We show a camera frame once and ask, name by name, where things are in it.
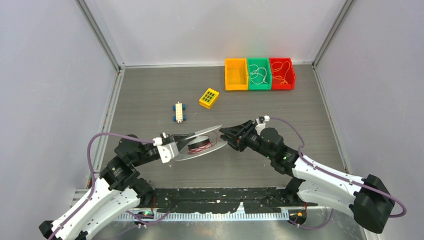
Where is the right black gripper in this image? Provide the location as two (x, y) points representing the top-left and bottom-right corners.
(219, 120), (274, 160)

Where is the grey cable spool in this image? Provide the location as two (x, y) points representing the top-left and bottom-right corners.
(174, 125), (227, 161)

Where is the red wire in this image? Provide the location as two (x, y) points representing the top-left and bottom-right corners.
(187, 131), (220, 156)

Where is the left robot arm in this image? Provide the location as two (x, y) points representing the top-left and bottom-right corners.
(39, 132), (195, 240)

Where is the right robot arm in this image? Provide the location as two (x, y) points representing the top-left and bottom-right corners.
(219, 117), (395, 234)

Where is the yellow toy brick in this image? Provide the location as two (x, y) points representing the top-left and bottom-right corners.
(198, 88), (220, 109)

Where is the green bin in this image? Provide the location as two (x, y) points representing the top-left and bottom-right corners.
(247, 58), (273, 91)

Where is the orange bin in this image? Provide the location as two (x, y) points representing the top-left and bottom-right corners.
(224, 58), (249, 91)

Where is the red bin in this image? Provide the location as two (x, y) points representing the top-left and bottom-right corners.
(269, 57), (296, 91)

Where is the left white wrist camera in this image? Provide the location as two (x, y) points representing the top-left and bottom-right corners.
(152, 137), (180, 164)

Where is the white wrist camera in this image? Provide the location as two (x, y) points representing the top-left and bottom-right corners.
(255, 115), (270, 135)
(152, 137), (180, 164)

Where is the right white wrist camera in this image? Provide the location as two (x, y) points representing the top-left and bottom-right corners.
(255, 115), (270, 135)

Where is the white wire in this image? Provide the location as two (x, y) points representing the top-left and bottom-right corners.
(249, 64), (270, 85)

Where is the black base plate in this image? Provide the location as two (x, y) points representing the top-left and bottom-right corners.
(154, 187), (305, 214)

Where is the orange wire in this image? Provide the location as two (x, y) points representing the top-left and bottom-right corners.
(272, 61), (294, 85)

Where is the slotted cable duct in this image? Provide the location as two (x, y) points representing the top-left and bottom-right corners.
(119, 211), (292, 222)

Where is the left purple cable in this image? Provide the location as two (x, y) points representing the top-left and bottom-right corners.
(47, 132), (157, 240)

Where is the left aluminium frame post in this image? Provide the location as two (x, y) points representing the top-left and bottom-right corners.
(75, 0), (124, 73)

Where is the aluminium frame post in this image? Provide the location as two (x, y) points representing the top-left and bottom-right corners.
(312, 0), (357, 69)
(75, 0), (124, 73)

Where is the right aluminium frame post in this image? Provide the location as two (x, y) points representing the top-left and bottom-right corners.
(312, 0), (357, 69)

